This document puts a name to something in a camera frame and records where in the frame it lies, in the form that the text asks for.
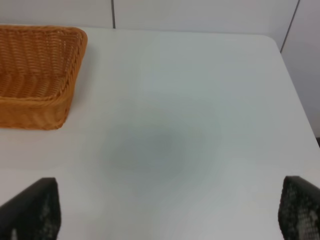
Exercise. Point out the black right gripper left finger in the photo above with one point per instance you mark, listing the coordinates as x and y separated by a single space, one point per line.
33 214

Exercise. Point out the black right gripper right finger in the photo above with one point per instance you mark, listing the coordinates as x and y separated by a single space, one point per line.
299 209

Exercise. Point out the orange wicker basket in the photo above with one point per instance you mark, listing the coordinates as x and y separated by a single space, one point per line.
39 66

